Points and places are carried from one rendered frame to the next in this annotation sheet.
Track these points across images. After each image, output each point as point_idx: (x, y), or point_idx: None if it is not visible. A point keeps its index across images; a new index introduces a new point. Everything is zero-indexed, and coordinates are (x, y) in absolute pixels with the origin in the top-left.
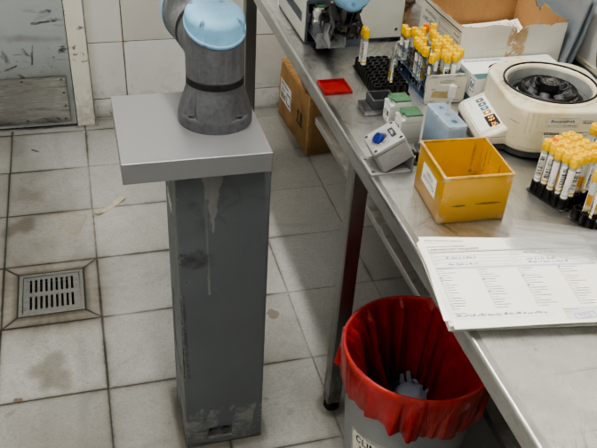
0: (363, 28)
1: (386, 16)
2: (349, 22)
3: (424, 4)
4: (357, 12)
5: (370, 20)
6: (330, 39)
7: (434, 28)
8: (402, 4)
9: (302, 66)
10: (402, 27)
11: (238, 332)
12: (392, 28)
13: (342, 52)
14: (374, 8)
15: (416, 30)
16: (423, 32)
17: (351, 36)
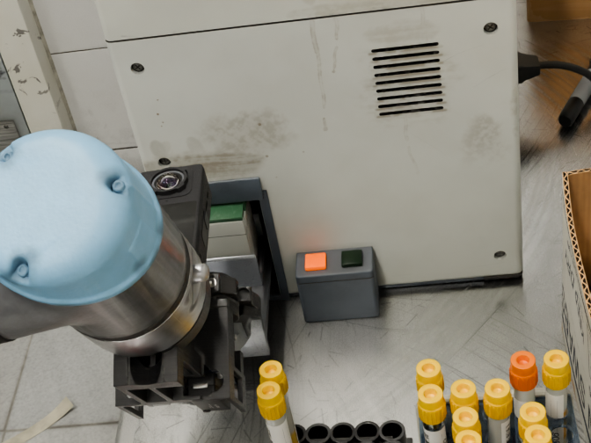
0: (263, 379)
1: (453, 222)
2: (164, 397)
3: (564, 217)
4: (166, 386)
5: (396, 236)
6: (139, 417)
7: (557, 376)
8: (510, 187)
9: (116, 439)
10: (418, 375)
11: None
12: (485, 252)
13: (288, 356)
14: (404, 204)
15: (456, 412)
16: (496, 408)
17: (216, 408)
